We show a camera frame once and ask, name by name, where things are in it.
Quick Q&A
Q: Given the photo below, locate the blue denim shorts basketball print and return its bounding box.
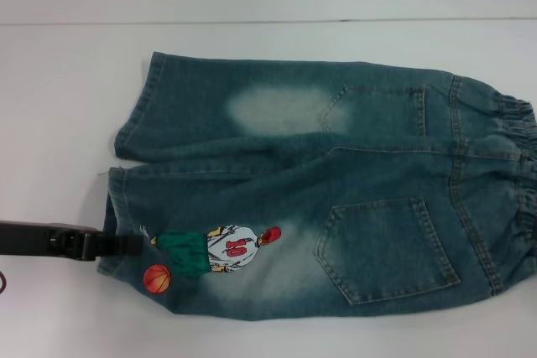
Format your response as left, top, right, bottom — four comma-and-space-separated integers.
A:
96, 51, 537, 322

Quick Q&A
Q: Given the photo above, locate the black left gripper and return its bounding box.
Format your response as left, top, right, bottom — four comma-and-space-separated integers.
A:
0, 220, 144, 263

